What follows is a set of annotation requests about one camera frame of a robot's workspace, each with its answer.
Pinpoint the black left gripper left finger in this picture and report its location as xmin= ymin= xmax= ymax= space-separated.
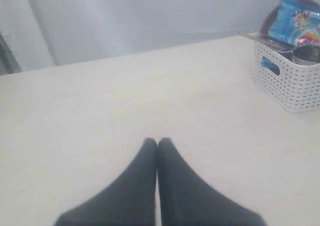
xmin=55 ymin=138 xmax=157 ymax=226

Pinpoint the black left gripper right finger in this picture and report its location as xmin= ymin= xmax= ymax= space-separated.
xmin=157 ymin=138 xmax=266 ymax=226

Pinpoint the brown wooden chopstick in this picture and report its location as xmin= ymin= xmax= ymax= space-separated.
xmin=237 ymin=31 xmax=294 ymax=51

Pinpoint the stainless steel cup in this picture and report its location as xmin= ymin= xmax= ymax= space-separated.
xmin=292 ymin=45 xmax=320 ymax=66

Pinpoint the blue chips bag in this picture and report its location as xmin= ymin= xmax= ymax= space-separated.
xmin=268 ymin=0 xmax=320 ymax=46

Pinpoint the white perforated plastic basket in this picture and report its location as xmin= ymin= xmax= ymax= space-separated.
xmin=253 ymin=42 xmax=320 ymax=113

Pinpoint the brown round plate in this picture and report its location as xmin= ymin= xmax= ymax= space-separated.
xmin=259 ymin=0 xmax=320 ymax=35

